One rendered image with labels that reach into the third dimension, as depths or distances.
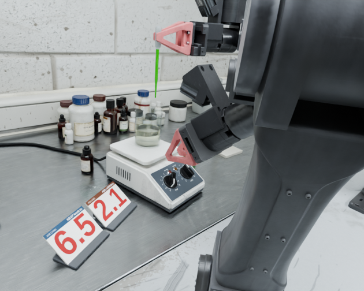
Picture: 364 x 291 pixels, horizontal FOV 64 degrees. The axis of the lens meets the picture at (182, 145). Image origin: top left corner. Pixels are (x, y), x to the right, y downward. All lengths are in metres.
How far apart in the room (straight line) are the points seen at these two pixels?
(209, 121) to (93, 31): 0.71
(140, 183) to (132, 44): 0.66
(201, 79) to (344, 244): 0.42
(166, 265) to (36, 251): 0.21
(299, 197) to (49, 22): 0.93
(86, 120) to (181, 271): 0.55
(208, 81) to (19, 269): 0.40
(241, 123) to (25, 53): 0.74
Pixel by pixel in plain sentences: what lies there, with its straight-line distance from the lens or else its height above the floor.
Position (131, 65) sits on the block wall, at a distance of 1.17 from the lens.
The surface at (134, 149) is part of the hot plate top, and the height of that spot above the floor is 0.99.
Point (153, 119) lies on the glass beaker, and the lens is 0.64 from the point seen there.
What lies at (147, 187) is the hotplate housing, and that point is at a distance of 0.62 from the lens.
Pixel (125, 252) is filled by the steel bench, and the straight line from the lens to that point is 0.53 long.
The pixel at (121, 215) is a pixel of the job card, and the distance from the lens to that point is 0.60.
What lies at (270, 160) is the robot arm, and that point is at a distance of 0.16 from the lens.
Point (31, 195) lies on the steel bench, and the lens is 0.69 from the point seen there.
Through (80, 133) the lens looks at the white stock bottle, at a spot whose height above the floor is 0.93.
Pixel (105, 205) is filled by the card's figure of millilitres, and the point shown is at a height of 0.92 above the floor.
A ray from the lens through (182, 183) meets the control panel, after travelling 0.64.
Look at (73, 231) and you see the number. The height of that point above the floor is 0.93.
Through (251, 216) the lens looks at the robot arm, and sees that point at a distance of 0.21.
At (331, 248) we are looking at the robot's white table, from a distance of 0.65.
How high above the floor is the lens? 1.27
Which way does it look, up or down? 23 degrees down
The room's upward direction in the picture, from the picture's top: 6 degrees clockwise
